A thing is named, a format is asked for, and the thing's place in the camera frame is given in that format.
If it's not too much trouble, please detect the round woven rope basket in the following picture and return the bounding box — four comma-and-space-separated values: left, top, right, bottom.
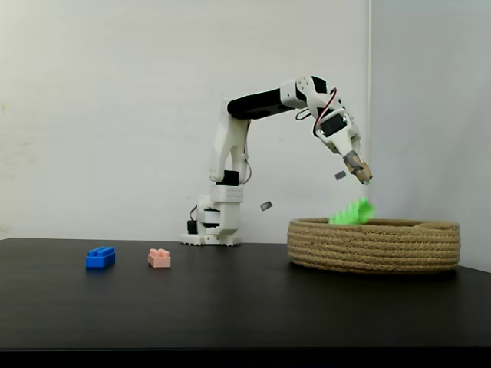
287, 217, 461, 274

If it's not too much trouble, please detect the green lego block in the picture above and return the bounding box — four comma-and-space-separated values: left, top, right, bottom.
328, 196, 377, 226

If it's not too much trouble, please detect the red black wrist servo cable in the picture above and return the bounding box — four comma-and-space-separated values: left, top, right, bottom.
295, 87, 340, 136

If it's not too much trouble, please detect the pink lego block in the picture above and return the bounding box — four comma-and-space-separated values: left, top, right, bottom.
147, 248, 173, 268

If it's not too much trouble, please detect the blue lego block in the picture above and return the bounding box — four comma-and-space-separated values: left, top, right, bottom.
85, 246, 117, 270

